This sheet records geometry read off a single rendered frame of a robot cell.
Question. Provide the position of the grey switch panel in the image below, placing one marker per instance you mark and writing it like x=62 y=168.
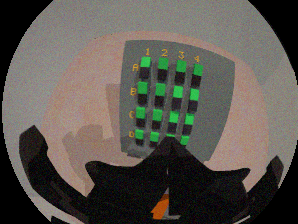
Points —
x=173 y=89

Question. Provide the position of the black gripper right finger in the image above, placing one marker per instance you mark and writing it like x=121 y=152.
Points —
x=190 y=180

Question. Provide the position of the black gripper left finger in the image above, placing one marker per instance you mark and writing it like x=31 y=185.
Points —
x=147 y=179

